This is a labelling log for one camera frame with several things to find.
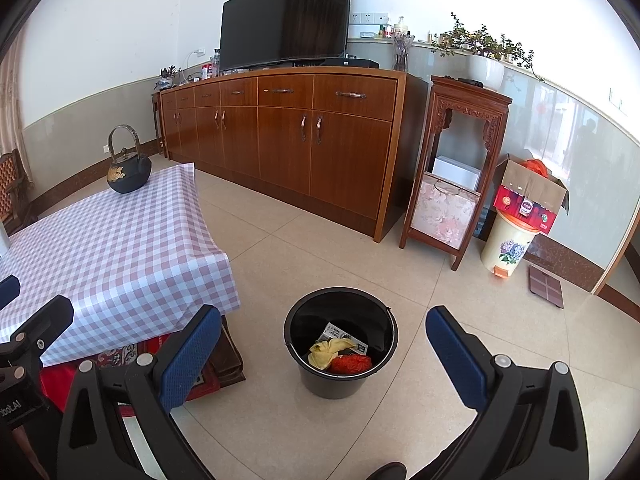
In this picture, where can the brown bathroom scale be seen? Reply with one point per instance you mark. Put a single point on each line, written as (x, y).
(546, 287)

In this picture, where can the black iron teapot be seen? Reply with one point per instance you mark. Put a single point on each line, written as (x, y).
(127, 172)

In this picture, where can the wooden sideboard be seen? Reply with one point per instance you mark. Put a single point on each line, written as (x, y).
(325, 150)

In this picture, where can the floral storage box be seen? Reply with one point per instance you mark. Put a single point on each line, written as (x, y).
(445, 215)

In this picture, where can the black television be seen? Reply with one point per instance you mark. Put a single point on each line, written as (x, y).
(285, 15)

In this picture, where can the green white carton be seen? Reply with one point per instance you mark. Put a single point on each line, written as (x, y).
(345, 335)

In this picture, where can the carved wooden stand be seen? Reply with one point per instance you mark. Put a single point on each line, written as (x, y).
(470, 105)

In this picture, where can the black bucket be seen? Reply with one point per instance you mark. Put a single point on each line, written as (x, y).
(340, 385)

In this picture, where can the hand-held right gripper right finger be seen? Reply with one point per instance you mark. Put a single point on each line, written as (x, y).
(457, 355)

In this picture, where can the glass vase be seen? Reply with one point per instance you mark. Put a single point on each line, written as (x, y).
(402, 52)

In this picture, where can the small potted plant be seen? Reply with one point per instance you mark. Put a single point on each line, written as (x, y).
(167, 77)

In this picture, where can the orange bag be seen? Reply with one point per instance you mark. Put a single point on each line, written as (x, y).
(535, 167)

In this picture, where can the red cloth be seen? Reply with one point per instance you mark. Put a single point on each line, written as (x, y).
(352, 364)

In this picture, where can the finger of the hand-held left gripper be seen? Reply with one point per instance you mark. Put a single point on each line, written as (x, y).
(7, 292)
(45, 320)

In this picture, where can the floral pedal bin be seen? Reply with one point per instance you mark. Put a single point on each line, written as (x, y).
(507, 250)

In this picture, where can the yellow cloth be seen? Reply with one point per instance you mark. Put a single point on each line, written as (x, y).
(325, 352)

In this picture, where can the wooden sofa bench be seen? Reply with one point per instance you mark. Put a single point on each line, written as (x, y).
(10, 185)

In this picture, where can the cardboard box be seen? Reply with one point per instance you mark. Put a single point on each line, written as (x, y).
(530, 200)

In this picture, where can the black soundbar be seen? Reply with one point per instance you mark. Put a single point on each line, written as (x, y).
(350, 62)

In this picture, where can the beige curtain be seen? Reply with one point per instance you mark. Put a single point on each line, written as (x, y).
(10, 110)

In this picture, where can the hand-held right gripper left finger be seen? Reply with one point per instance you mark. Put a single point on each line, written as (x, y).
(192, 355)

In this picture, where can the white outlet strip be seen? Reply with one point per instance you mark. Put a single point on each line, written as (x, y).
(370, 18)

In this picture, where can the clear jar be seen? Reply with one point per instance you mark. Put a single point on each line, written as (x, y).
(216, 62)

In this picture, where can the black remote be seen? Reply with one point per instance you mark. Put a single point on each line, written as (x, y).
(470, 81)

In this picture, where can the cluster of small bottles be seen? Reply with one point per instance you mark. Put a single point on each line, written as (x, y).
(395, 27)

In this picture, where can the white box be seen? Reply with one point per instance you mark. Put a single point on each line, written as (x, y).
(457, 172)

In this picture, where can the trailing potted plant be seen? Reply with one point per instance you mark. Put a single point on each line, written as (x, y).
(485, 72)

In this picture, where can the checkered tablecloth table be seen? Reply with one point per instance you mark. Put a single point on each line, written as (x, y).
(125, 250)

